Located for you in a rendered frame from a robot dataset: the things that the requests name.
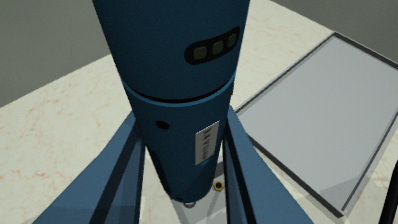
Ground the grey metal bracket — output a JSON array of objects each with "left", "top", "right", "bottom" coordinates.
[{"left": 169, "top": 155, "right": 227, "bottom": 224}]

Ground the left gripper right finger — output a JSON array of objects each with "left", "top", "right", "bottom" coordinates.
[{"left": 222, "top": 105, "right": 314, "bottom": 224}]

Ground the dark blue nut driver barrel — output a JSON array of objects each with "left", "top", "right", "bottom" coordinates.
[{"left": 92, "top": 0, "right": 250, "bottom": 208}]

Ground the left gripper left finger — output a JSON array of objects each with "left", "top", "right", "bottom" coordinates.
[{"left": 32, "top": 110, "right": 146, "bottom": 224}]

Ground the grey shallow rectangular tray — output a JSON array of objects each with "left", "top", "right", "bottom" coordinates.
[{"left": 234, "top": 30, "right": 398, "bottom": 218}]

